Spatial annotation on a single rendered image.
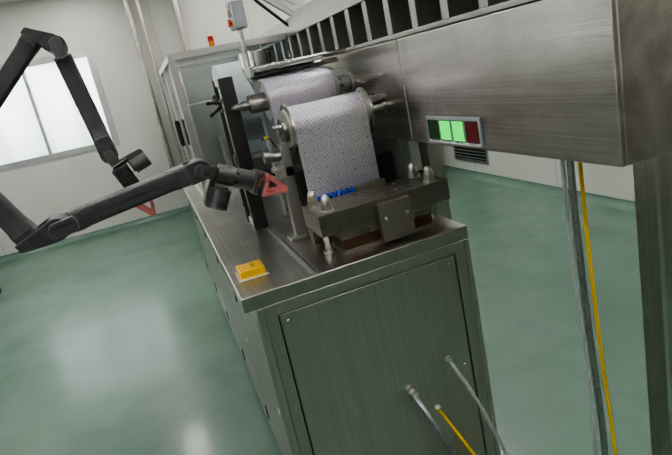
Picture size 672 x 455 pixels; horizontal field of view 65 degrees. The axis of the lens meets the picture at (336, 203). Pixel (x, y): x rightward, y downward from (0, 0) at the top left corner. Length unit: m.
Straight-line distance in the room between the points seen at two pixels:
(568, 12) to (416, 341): 0.96
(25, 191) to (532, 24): 6.65
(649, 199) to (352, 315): 0.76
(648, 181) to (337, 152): 0.84
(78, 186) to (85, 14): 2.03
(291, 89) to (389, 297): 0.77
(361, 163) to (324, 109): 0.20
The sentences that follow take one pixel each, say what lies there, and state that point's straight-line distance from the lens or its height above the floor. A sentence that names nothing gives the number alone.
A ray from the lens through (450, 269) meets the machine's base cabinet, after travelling 1.55.
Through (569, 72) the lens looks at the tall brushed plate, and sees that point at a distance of 1.06.
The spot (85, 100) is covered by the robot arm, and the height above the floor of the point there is 1.46.
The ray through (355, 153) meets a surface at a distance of 1.63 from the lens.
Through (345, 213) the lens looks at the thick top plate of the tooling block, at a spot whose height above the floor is 1.02.
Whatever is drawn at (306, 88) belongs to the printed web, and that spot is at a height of 1.35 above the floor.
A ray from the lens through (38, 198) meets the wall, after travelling 7.26.
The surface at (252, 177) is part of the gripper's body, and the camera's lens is 1.52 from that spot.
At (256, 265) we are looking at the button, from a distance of 1.48.
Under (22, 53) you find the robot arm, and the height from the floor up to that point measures 1.64.
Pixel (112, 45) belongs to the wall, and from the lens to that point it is 7.12.
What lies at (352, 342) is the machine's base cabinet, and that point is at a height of 0.68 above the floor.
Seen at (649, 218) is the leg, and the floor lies 0.98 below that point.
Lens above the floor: 1.40
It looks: 14 degrees down
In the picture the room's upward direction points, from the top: 12 degrees counter-clockwise
